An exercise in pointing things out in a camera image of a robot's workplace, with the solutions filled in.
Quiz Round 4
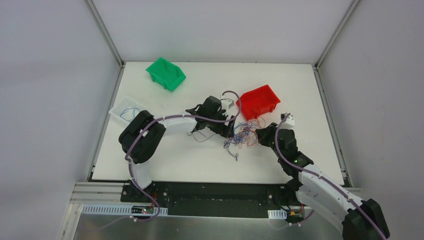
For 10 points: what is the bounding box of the orange wire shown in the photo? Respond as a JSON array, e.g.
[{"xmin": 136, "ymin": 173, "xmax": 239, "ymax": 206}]
[
  {"xmin": 246, "ymin": 94, "xmax": 273, "ymax": 112},
  {"xmin": 233, "ymin": 115, "xmax": 268, "ymax": 148}
]

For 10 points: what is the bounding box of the purple wire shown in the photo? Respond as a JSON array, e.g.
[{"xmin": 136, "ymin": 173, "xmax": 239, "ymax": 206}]
[{"xmin": 187, "ymin": 120, "xmax": 263, "ymax": 162}]

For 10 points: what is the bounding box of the red plastic bin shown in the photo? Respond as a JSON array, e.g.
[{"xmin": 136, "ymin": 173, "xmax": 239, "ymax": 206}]
[{"xmin": 236, "ymin": 84, "xmax": 281, "ymax": 121}]

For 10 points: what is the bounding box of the green plastic bin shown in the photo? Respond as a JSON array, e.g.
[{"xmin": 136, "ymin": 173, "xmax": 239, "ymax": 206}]
[{"xmin": 146, "ymin": 57, "xmax": 187, "ymax": 92}]

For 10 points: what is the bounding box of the clear plastic bin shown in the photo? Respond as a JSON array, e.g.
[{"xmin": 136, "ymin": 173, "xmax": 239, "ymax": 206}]
[{"xmin": 108, "ymin": 96, "xmax": 146, "ymax": 127}]

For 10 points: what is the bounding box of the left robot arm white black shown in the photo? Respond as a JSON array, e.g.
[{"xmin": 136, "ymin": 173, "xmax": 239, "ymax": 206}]
[{"xmin": 118, "ymin": 96, "xmax": 237, "ymax": 203}]

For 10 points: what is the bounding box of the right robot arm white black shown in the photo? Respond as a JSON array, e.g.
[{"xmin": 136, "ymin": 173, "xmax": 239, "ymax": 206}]
[{"xmin": 255, "ymin": 122, "xmax": 390, "ymax": 240}]

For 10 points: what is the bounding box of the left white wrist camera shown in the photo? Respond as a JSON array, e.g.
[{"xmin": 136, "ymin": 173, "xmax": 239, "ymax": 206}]
[{"xmin": 220, "ymin": 98, "xmax": 235, "ymax": 112}]

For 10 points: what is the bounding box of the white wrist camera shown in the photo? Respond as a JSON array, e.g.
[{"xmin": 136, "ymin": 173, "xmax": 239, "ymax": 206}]
[
  {"xmin": 281, "ymin": 113, "xmax": 295, "ymax": 130},
  {"xmin": 220, "ymin": 98, "xmax": 235, "ymax": 112}
]

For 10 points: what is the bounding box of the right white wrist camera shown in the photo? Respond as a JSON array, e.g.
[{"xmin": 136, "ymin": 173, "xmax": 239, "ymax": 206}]
[{"xmin": 281, "ymin": 113, "xmax": 295, "ymax": 130}]

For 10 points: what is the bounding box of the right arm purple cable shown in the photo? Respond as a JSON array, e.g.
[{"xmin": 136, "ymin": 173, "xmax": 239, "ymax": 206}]
[{"xmin": 274, "ymin": 113, "xmax": 388, "ymax": 240}]

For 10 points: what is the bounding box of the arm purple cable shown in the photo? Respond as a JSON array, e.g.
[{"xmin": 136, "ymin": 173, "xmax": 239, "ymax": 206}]
[
  {"xmin": 125, "ymin": 90, "xmax": 243, "ymax": 222},
  {"xmin": 274, "ymin": 113, "xmax": 388, "ymax": 240}
]

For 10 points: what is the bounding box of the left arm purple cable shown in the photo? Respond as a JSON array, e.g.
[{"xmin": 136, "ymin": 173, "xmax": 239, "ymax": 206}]
[{"xmin": 125, "ymin": 90, "xmax": 243, "ymax": 222}]

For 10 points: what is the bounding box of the right slotted cable duct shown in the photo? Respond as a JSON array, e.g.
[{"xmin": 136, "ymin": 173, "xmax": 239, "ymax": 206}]
[{"xmin": 267, "ymin": 209, "xmax": 287, "ymax": 220}]

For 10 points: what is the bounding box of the slotted cable duct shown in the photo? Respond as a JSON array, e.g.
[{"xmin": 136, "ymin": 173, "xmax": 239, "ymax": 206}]
[
  {"xmin": 267, "ymin": 209, "xmax": 287, "ymax": 220},
  {"xmin": 81, "ymin": 204, "xmax": 168, "ymax": 217}
]

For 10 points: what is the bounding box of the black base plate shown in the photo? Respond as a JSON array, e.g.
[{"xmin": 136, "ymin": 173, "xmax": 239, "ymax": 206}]
[{"xmin": 120, "ymin": 181, "xmax": 309, "ymax": 223}]

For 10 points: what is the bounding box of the left slotted cable duct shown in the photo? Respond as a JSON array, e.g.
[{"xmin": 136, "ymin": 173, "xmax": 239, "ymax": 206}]
[{"xmin": 81, "ymin": 204, "xmax": 168, "ymax": 217}]

